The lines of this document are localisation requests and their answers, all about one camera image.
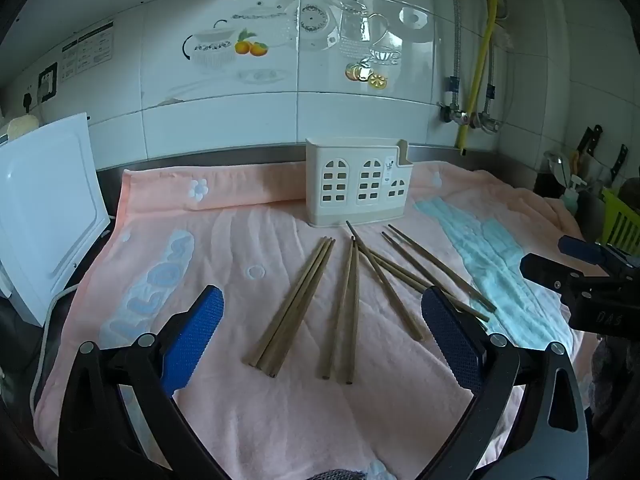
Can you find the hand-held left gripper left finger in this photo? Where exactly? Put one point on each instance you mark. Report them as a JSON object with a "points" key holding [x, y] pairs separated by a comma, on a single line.
{"points": [[200, 340]]}

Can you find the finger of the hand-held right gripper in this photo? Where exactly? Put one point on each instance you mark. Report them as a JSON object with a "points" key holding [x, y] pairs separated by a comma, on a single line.
{"points": [[575, 246], [545, 267]]}

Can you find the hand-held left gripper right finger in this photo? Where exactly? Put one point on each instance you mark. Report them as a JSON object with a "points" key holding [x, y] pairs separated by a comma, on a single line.
{"points": [[450, 340]]}

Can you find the wooden chopstick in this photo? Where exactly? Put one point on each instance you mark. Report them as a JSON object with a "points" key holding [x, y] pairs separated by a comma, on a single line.
{"points": [[415, 258], [440, 265], [293, 305], [400, 277], [395, 268], [284, 300], [352, 310], [302, 310], [338, 310], [383, 280]]}

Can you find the white house-shaped utensil holder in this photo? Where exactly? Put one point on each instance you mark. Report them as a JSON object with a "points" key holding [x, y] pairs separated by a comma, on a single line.
{"points": [[353, 180]]}

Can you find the person's left forearm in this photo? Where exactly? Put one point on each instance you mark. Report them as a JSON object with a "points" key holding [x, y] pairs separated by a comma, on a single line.
{"points": [[340, 475]]}

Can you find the person's right forearm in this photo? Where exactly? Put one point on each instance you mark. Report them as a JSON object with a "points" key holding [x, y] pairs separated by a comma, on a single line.
{"points": [[607, 375]]}

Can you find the soap dispenser bottle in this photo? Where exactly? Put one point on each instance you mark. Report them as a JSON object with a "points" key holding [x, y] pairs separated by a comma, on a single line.
{"points": [[574, 197]]}

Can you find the green plastic rack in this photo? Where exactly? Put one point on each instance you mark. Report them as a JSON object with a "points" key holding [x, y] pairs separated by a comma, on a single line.
{"points": [[620, 220]]}

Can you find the metal ladle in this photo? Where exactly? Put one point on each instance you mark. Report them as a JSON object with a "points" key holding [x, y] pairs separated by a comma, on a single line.
{"points": [[554, 162]]}

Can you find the pink printed towel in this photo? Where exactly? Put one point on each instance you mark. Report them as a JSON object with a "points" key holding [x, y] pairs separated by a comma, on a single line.
{"points": [[250, 435]]}

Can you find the metal water valve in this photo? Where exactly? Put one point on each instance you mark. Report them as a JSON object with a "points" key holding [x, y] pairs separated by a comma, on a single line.
{"points": [[487, 122], [457, 117]]}

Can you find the metal faucet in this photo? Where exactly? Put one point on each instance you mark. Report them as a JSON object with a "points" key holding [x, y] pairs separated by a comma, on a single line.
{"points": [[492, 70]]}

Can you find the yellow sponge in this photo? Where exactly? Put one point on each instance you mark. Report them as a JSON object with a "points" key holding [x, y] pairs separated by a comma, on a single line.
{"points": [[22, 125]]}

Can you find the wall instruction label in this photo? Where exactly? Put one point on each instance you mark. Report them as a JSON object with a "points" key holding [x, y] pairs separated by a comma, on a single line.
{"points": [[87, 50]]}

